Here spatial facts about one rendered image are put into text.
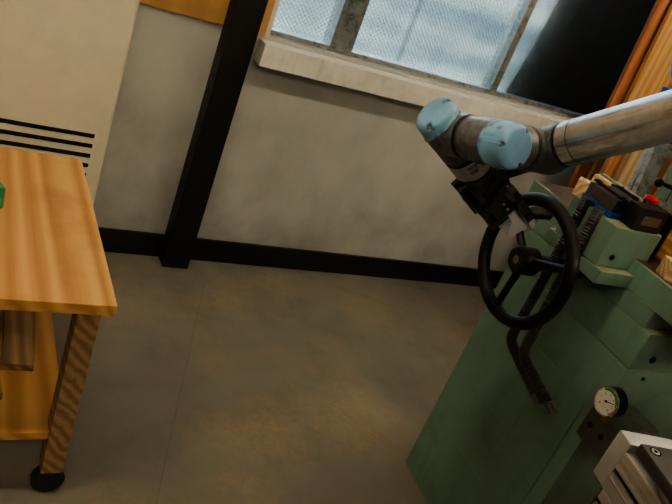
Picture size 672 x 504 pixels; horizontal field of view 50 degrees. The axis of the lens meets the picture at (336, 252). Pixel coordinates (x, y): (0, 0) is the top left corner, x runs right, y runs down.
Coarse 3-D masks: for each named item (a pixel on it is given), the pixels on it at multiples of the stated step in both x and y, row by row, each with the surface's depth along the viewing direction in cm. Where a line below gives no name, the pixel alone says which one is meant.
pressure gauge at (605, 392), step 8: (600, 392) 144; (608, 392) 142; (616, 392) 140; (624, 392) 142; (600, 400) 144; (608, 400) 142; (616, 400) 140; (624, 400) 140; (600, 408) 143; (608, 408) 142; (616, 408) 140; (624, 408) 140; (608, 416) 141; (616, 416) 141
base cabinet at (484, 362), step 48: (528, 288) 174; (480, 336) 187; (576, 336) 159; (480, 384) 185; (576, 384) 157; (624, 384) 149; (432, 432) 200; (480, 432) 182; (528, 432) 168; (432, 480) 198; (480, 480) 180; (528, 480) 166; (576, 480) 162
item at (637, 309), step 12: (540, 228) 173; (600, 288) 155; (612, 288) 152; (624, 288) 149; (624, 300) 149; (636, 300) 146; (636, 312) 146; (648, 312) 144; (648, 324) 144; (660, 324) 145
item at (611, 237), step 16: (608, 224) 143; (624, 224) 145; (592, 240) 146; (608, 240) 143; (624, 240) 144; (640, 240) 146; (656, 240) 147; (592, 256) 146; (608, 256) 145; (624, 256) 146; (640, 256) 148
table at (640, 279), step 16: (528, 192) 178; (544, 192) 173; (560, 192) 174; (544, 208) 173; (592, 272) 145; (608, 272) 144; (624, 272) 148; (640, 272) 146; (656, 272) 145; (640, 288) 146; (656, 288) 143; (656, 304) 142
